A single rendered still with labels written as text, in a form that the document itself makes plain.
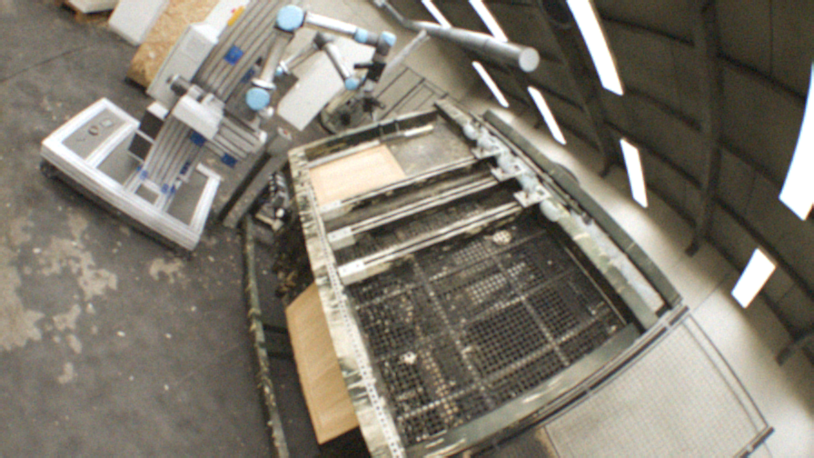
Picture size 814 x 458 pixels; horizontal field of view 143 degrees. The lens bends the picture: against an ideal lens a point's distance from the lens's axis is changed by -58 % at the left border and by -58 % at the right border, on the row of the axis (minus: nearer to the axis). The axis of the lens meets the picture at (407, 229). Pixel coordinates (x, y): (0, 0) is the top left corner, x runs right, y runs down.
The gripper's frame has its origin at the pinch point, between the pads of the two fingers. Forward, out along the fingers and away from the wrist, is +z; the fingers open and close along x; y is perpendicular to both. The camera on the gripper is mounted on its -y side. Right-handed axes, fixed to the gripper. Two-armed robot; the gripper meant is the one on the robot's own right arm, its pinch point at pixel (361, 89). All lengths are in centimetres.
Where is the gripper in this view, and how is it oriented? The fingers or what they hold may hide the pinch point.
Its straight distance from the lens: 183.4
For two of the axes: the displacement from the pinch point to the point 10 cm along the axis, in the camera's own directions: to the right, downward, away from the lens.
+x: 0.6, -7.5, 6.6
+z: -4.2, 5.8, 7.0
